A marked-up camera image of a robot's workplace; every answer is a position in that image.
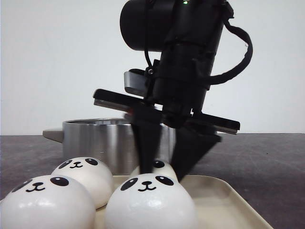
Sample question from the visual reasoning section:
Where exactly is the cream plastic tray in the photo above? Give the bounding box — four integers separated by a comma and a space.
95, 175, 270, 229

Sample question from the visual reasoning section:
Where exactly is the panda bun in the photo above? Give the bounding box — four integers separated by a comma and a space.
130, 160, 178, 183
52, 156, 114, 209
105, 173, 199, 229
0, 175, 96, 229

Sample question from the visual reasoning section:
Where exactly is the stainless steel steamer pot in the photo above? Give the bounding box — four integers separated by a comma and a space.
42, 118, 177, 175

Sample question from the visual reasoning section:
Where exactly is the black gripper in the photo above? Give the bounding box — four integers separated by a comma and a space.
93, 44, 240, 181

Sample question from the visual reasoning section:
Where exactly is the black sleeved cable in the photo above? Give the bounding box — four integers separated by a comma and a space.
207, 20, 254, 85

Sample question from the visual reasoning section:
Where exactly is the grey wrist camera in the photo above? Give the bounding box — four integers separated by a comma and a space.
124, 69, 147, 97

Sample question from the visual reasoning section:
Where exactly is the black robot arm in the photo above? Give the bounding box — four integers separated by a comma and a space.
93, 0, 253, 180

